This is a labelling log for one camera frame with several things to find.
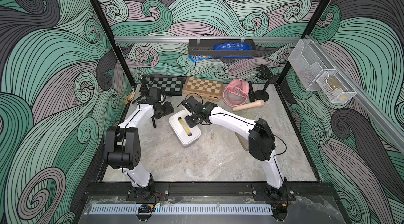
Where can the yellow tissue paper pack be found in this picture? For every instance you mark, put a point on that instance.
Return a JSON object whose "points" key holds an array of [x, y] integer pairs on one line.
{"points": [[184, 125]]}

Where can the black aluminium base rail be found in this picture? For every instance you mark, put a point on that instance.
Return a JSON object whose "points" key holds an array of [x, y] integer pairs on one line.
{"points": [[259, 191]]}

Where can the black wall shelf basket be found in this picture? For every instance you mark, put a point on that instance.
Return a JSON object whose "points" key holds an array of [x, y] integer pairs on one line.
{"points": [[204, 47]]}

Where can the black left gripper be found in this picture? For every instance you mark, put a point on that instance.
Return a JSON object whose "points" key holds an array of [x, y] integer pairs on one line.
{"points": [[169, 109]]}

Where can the white tissue box lid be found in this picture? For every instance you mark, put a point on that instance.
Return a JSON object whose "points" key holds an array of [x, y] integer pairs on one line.
{"points": [[181, 135]]}

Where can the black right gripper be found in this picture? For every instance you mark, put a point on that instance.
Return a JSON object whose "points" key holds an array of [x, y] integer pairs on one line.
{"points": [[192, 122]]}

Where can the clear wall bin large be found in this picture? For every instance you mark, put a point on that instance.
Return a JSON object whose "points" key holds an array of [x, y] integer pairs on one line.
{"points": [[307, 64]]}

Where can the wooden pestle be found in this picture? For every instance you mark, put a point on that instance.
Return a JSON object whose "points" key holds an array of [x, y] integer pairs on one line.
{"points": [[258, 103]]}

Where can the pink mesh food cover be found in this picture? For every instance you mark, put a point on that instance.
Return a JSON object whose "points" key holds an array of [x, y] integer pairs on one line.
{"points": [[236, 93]]}

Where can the black green chessboard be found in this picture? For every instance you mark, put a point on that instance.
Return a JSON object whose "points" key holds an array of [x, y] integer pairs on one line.
{"points": [[171, 86]]}

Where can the black remote control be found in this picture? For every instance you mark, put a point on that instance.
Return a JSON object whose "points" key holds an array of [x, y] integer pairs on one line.
{"points": [[251, 94]]}

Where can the black tripod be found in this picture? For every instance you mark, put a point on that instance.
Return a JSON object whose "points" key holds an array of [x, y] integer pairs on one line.
{"points": [[143, 95]]}

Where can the white slotted cable duct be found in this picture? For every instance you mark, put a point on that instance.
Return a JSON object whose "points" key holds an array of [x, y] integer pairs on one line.
{"points": [[184, 209]]}

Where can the blue plastic package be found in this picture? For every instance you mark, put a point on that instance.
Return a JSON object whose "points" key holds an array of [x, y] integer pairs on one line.
{"points": [[232, 47]]}

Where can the wooden chessboard box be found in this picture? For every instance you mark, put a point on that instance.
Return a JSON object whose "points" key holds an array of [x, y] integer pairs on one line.
{"points": [[207, 89]]}

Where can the clear wall bin small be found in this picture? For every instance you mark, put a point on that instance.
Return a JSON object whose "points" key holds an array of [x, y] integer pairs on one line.
{"points": [[336, 87]]}

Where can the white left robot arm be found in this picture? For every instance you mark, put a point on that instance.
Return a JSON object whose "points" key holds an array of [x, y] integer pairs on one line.
{"points": [[122, 142]]}

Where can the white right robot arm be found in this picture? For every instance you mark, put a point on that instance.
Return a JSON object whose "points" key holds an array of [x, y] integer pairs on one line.
{"points": [[260, 139]]}

